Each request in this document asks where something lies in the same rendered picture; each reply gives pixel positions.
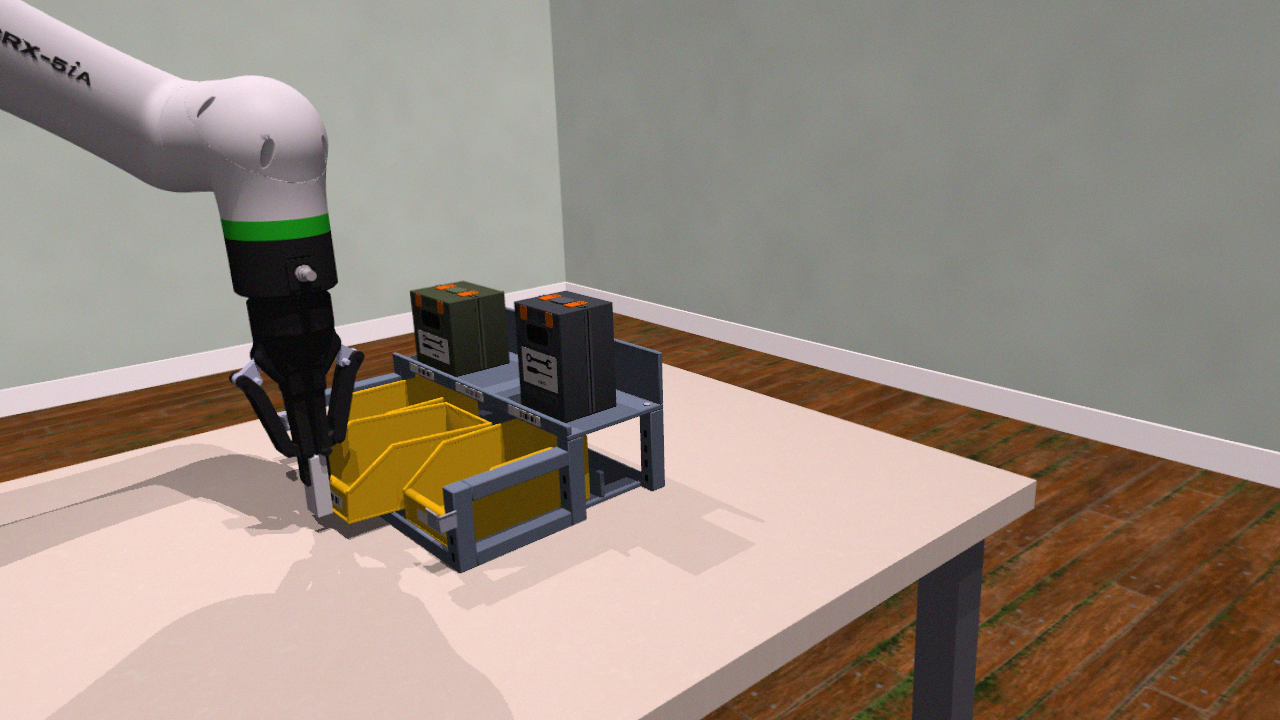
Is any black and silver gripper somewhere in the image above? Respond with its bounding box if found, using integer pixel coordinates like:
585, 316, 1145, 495
229, 291, 365, 518

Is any grey low shelf rack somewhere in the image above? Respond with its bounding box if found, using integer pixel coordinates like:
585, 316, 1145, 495
353, 307, 666, 573

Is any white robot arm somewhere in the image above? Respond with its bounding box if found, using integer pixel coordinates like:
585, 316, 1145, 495
0, 0, 338, 302

